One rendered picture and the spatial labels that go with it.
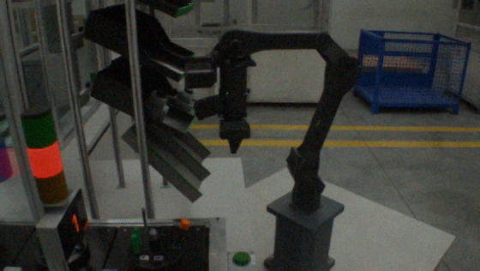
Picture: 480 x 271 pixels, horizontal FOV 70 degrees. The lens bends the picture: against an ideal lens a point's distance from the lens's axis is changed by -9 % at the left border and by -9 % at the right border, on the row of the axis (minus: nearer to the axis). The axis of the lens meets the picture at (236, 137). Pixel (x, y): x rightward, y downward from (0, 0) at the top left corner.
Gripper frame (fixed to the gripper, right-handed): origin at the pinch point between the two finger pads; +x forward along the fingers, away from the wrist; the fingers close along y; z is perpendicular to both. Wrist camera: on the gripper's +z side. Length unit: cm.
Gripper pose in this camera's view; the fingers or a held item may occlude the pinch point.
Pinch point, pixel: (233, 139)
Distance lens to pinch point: 84.4
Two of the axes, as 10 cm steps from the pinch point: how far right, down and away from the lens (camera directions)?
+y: 0.5, 4.0, -9.2
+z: -10.0, 0.2, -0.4
